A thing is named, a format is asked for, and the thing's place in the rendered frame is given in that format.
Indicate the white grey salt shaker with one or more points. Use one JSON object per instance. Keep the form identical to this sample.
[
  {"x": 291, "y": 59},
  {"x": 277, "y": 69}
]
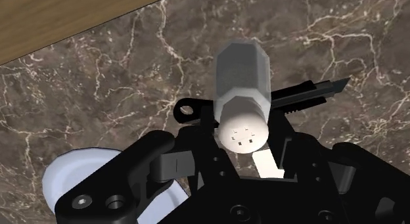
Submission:
[{"x": 241, "y": 89}]

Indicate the white bowl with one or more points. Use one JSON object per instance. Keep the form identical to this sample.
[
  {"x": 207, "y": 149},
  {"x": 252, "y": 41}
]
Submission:
[{"x": 70, "y": 169}]

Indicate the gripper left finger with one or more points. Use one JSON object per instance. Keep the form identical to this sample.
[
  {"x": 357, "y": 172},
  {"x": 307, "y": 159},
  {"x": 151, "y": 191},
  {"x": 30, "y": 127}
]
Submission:
[{"x": 128, "y": 165}]

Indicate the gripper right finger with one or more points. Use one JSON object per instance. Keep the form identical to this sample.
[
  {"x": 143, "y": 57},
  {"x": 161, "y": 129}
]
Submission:
[{"x": 368, "y": 178}]

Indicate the black utility knife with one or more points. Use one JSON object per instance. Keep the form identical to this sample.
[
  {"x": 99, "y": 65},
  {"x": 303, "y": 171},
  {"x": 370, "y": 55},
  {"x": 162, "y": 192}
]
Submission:
[{"x": 304, "y": 93}]

